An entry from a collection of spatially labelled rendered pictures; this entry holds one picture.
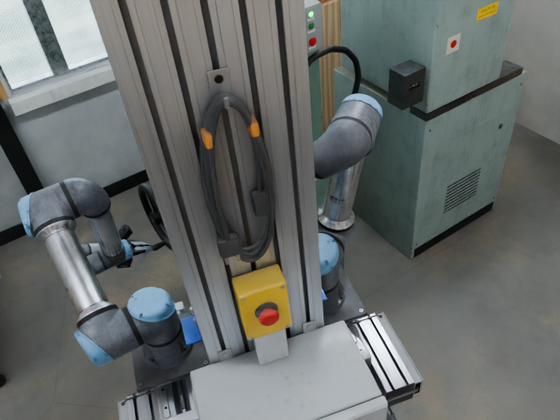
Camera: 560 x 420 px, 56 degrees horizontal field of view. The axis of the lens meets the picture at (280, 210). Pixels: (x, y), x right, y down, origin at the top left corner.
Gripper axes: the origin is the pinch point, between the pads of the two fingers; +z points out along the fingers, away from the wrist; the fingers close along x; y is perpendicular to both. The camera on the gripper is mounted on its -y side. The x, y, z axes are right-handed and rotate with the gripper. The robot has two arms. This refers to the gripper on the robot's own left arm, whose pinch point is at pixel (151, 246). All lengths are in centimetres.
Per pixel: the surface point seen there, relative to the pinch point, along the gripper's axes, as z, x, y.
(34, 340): -24, -51, 89
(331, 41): 142, -101, -80
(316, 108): 52, 8, -67
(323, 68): 143, -101, -63
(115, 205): 35, -127, 53
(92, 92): 12, -134, -17
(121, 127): 32, -136, 3
